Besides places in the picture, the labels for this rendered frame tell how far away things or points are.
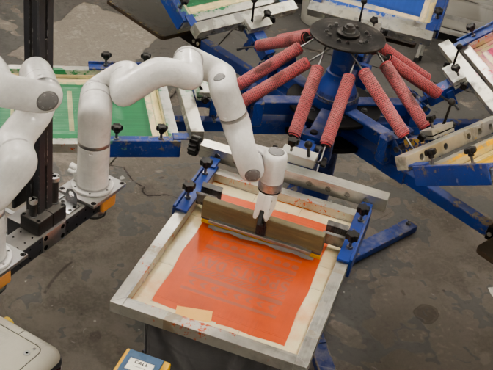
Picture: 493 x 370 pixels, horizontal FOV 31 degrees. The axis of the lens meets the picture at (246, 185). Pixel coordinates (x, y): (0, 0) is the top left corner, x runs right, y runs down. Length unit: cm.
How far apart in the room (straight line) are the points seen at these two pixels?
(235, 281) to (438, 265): 203
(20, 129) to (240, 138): 68
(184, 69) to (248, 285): 69
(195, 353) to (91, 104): 79
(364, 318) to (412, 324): 22
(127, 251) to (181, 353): 163
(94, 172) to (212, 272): 47
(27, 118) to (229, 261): 89
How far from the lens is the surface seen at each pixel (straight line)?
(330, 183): 306
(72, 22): 639
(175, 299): 262
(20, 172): 217
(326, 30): 348
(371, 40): 348
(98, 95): 256
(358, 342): 401
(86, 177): 266
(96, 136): 257
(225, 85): 251
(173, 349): 271
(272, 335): 256
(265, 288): 270
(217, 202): 284
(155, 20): 423
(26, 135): 221
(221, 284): 269
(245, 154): 258
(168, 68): 245
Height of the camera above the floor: 271
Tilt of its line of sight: 34 degrees down
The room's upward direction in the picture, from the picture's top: 9 degrees clockwise
